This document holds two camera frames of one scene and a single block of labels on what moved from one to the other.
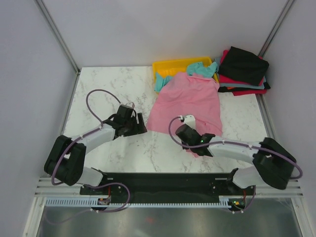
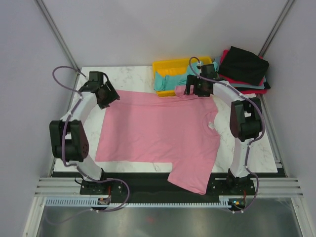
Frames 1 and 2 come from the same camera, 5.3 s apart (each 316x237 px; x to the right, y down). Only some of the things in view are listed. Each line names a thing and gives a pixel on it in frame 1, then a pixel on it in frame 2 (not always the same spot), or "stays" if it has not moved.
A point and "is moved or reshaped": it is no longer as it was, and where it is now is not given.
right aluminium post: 275,28 stays
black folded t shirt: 245,66 stays
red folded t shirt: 225,80 stays
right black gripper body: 193,130 to 199,90
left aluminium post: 47,16 stays
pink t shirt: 184,95 is moved or reshaped
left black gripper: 139,128 to 112,95
